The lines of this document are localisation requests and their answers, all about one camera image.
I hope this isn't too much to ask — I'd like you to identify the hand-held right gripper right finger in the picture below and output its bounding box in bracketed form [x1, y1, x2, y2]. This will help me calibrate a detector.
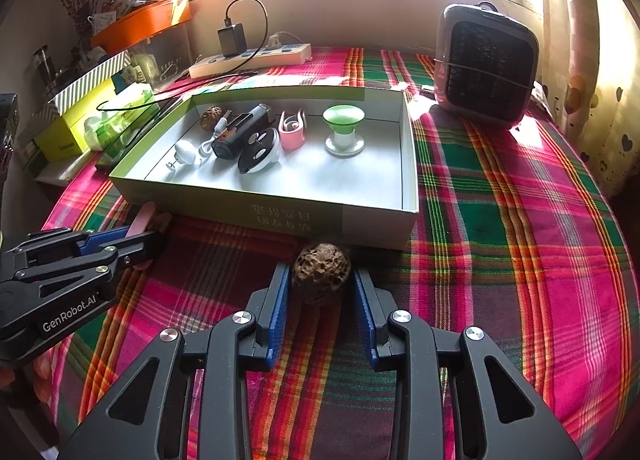
[352, 267, 583, 460]

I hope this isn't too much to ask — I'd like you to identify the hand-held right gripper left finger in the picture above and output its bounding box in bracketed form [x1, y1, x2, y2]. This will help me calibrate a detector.
[57, 262, 292, 460]

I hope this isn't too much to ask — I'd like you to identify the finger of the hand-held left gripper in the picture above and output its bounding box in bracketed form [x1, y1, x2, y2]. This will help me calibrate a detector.
[14, 227, 169, 283]
[0, 227, 131, 271]

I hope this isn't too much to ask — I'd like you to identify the pink clip holder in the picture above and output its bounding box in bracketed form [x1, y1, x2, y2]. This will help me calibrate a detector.
[278, 108, 307, 152]
[122, 203, 174, 271]

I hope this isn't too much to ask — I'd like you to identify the brown carved walnut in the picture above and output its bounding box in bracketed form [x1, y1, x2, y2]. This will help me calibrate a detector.
[291, 241, 350, 309]
[200, 106, 225, 132]

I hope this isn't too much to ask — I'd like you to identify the white plug with cable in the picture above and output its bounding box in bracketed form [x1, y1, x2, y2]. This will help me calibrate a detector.
[166, 109, 234, 171]

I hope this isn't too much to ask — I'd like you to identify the black rectangular device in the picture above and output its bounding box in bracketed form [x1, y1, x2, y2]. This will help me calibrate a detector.
[210, 103, 271, 161]

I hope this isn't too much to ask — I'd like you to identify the green grey cardboard box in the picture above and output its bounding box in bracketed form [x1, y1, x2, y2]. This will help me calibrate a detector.
[107, 84, 420, 252]

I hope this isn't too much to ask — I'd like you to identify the black round disc device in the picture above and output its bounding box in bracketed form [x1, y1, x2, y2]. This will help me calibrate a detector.
[237, 127, 281, 176]

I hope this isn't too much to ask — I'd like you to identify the green mushroom knob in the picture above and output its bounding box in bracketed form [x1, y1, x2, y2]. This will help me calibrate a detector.
[322, 105, 366, 159]

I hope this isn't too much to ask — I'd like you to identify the yellow green box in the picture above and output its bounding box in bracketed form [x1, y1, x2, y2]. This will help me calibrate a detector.
[34, 79, 119, 161]

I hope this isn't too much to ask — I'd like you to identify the green tissue pack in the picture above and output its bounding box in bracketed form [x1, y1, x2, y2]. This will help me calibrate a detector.
[83, 83, 156, 151]

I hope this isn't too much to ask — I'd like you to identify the dark patterned box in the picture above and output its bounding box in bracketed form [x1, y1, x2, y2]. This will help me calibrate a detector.
[0, 92, 22, 181]

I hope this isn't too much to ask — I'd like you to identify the green white striped box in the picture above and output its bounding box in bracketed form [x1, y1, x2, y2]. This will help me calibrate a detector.
[53, 50, 132, 116]

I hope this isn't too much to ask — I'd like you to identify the glass jar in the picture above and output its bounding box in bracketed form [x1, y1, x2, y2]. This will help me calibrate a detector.
[32, 44, 59, 91]

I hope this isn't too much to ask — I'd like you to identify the clear plastic container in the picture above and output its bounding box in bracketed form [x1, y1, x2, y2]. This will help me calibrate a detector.
[127, 24, 194, 86]

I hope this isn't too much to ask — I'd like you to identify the green paper sheet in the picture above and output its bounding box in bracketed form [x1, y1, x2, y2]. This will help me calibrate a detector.
[199, 74, 362, 96]

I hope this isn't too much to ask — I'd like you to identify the white power strip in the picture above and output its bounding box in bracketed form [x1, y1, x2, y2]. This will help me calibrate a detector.
[188, 42, 313, 80]

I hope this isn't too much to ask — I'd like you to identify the orange box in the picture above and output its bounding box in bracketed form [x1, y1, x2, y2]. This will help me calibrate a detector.
[89, 0, 192, 53]

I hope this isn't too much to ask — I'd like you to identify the black charger adapter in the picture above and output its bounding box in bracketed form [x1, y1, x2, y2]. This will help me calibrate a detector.
[217, 23, 247, 58]

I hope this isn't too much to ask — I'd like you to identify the grey fan heater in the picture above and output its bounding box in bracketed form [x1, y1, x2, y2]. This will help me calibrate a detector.
[433, 2, 541, 130]

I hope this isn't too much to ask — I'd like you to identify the heart print curtain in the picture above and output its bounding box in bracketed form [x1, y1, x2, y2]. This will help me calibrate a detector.
[537, 0, 640, 197]

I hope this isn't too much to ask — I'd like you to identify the black charger cable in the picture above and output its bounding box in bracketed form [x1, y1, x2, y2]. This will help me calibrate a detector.
[224, 0, 271, 66]

